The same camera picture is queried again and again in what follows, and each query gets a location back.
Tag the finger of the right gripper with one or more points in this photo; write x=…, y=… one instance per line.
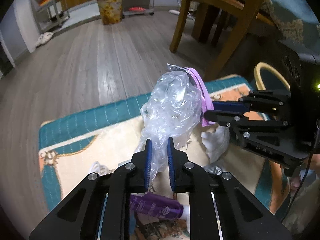
x=223, y=118
x=230, y=106

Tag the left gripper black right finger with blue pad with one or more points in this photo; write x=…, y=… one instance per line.
x=220, y=206

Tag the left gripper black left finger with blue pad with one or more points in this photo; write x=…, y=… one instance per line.
x=99, y=206

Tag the purple plastic strip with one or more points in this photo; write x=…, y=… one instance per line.
x=206, y=102

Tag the clear plastic bag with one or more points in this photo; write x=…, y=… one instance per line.
x=172, y=110

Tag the floral patterned trash can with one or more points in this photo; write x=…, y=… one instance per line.
x=111, y=11

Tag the white crumpled tissue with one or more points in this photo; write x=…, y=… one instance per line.
x=216, y=142

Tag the blue bin with yellow rim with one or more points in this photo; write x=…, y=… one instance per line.
x=268, y=78

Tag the purple tube wrapper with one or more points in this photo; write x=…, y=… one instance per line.
x=161, y=207

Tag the teal and cream floor mat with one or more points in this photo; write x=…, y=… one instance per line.
x=109, y=134

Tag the wooden chair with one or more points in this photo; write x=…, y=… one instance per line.
x=246, y=15

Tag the teal lace tablecloth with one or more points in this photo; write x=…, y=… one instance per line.
x=295, y=20

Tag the white power strip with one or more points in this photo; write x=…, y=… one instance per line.
x=175, y=12

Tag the white slippers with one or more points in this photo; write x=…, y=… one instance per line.
x=44, y=38

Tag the grey metal shelf rack left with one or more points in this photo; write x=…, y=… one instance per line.
x=49, y=14

